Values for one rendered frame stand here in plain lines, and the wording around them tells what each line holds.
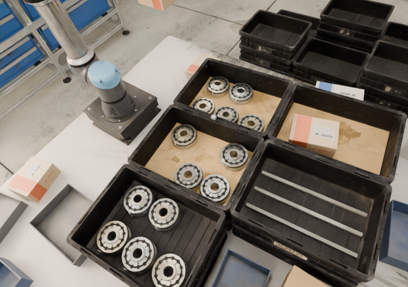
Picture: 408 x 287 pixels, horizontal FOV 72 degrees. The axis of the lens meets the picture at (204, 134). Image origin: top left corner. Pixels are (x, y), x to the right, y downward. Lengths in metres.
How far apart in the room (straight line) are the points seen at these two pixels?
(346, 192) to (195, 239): 0.53
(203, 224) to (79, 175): 0.64
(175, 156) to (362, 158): 0.68
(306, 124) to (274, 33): 1.21
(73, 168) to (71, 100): 1.48
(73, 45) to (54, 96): 1.73
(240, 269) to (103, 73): 0.89
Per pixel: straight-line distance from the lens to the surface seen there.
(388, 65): 2.08
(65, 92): 2.93
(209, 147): 1.10
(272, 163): 1.06
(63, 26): 1.20
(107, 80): 1.19
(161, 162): 1.10
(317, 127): 1.09
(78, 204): 1.30
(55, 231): 1.30
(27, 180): 1.39
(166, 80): 1.57
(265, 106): 1.22
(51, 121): 2.75
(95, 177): 1.32
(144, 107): 1.33
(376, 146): 1.20
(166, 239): 0.98
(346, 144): 1.17
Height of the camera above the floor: 1.75
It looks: 54 degrees down
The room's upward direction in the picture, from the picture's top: 10 degrees counter-clockwise
